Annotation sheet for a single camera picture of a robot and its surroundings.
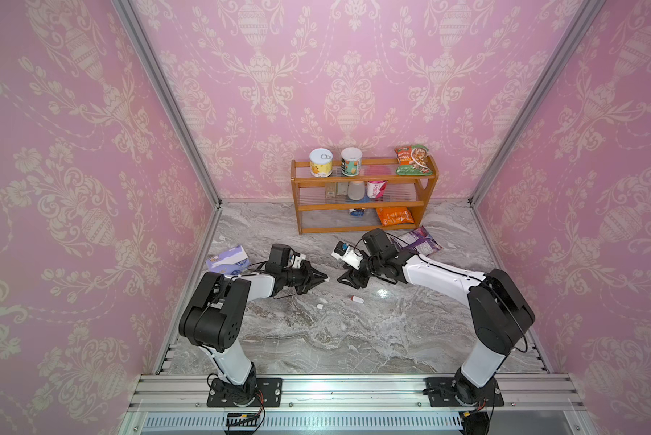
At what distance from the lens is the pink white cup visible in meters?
0.98

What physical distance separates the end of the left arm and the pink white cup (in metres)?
0.36

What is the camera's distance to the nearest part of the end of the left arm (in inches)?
31.4
